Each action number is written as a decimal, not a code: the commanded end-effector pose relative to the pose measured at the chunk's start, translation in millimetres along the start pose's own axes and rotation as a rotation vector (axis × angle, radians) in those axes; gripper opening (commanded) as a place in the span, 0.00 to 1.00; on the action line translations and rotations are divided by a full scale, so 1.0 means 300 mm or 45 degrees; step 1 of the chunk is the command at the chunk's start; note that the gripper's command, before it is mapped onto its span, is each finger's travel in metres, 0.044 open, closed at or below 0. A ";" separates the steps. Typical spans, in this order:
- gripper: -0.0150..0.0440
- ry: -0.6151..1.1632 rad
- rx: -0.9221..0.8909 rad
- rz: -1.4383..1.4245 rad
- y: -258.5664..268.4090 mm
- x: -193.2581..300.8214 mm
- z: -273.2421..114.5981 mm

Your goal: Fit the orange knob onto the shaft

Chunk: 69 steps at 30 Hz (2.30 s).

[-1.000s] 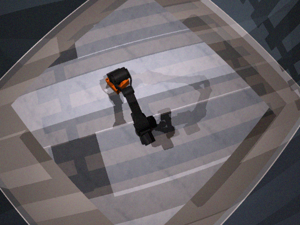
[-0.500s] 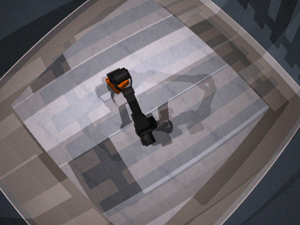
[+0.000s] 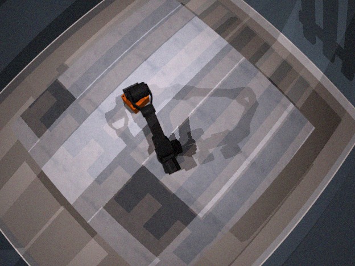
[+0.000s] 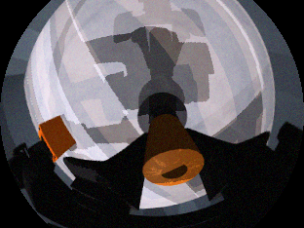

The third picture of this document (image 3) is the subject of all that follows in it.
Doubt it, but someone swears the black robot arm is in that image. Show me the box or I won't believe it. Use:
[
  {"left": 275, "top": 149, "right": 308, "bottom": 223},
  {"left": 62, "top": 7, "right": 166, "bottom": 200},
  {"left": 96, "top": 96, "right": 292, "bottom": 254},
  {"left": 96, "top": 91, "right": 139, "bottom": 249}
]
[{"left": 123, "top": 82, "right": 183, "bottom": 175}]

